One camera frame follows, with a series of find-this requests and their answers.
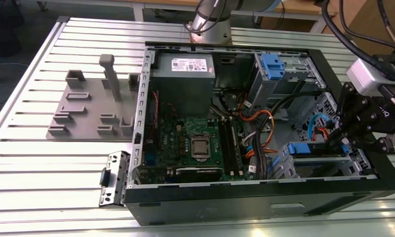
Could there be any wooden desk white frame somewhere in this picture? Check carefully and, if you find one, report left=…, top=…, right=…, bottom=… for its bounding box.
left=36, top=0, right=338, bottom=34

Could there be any black PC case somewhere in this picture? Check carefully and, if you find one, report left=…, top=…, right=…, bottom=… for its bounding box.
left=123, top=40, right=395, bottom=227

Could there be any grey power supply unit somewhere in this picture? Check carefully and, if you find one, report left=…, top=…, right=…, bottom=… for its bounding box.
left=150, top=53, right=216, bottom=119

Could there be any orange wire bundle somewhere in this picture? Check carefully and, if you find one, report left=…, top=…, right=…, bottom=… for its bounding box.
left=239, top=110, right=279, bottom=158

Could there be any black latch clip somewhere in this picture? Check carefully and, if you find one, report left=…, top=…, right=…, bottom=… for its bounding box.
left=99, top=167, right=112, bottom=186

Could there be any silver CPU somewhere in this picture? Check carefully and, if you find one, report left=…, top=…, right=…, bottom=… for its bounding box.
left=192, top=140, right=211, bottom=155

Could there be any black round fan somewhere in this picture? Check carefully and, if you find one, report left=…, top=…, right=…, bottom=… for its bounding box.
left=219, top=87, right=247, bottom=111

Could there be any thick black camera cable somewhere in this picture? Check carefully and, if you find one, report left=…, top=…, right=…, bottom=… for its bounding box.
left=319, top=0, right=389, bottom=69

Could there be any CPU socket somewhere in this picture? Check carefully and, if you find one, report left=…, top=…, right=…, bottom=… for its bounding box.
left=187, top=134, right=215, bottom=163

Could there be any metal expansion slot bracket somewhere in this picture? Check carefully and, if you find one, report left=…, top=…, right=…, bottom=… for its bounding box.
left=99, top=150, right=132, bottom=207

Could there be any black RAM slot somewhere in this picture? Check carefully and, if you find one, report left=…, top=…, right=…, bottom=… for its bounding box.
left=228, top=115, right=246, bottom=175
left=218, top=116, right=235, bottom=175

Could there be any black graphics card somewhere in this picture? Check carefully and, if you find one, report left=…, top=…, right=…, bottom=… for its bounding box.
left=135, top=165, right=224, bottom=185

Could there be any black cable bundle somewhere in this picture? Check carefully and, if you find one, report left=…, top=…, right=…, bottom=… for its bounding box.
left=250, top=92, right=317, bottom=180

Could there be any thin red wire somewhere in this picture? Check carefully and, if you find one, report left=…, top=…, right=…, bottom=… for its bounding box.
left=152, top=90, right=162, bottom=129

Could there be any blue data wire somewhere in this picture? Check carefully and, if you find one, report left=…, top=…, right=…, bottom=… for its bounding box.
left=307, top=113, right=333, bottom=142

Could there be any blue plastic drive latch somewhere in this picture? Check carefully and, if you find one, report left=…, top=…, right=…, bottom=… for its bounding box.
left=259, top=54, right=286, bottom=81

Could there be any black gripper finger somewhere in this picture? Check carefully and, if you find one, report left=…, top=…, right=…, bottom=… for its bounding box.
left=326, top=82, right=379, bottom=148
left=337, top=123, right=395, bottom=154

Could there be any brown wooden cabinet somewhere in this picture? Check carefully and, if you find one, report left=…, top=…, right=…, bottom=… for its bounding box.
left=345, top=0, right=395, bottom=65

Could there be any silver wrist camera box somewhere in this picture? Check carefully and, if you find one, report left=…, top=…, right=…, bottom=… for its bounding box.
left=346, top=58, right=395, bottom=95

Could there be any metal optical drive cage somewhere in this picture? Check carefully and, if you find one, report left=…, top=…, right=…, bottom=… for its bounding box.
left=248, top=53, right=327, bottom=107

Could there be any green motherboard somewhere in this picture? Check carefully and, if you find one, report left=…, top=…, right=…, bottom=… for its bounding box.
left=142, top=117, right=251, bottom=183

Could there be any black orange power wire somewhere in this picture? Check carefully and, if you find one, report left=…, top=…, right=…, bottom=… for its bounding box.
left=314, top=127, right=339, bottom=146

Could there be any grey parts rack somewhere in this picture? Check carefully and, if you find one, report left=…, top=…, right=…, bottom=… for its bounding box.
left=45, top=53, right=143, bottom=143

